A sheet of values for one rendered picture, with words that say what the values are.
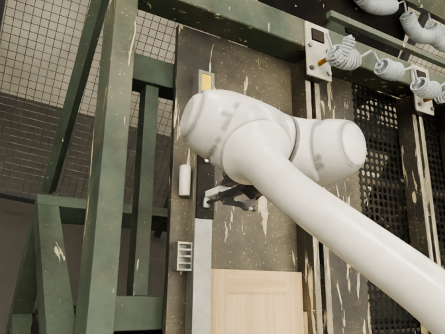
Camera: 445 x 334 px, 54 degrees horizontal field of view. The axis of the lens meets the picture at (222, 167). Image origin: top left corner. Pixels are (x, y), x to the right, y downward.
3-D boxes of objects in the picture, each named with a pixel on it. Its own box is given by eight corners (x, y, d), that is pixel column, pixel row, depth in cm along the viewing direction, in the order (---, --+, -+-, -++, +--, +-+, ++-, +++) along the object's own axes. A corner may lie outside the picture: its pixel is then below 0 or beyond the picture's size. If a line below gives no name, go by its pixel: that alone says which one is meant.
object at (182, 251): (171, 270, 108) (177, 270, 105) (173, 242, 110) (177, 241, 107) (186, 271, 110) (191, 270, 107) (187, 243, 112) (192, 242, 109)
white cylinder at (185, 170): (177, 166, 115) (176, 195, 113) (182, 164, 113) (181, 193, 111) (187, 167, 117) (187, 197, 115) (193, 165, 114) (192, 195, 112)
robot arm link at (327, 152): (313, 146, 82) (257, 125, 76) (379, 119, 70) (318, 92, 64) (311, 201, 79) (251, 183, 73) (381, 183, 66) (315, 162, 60)
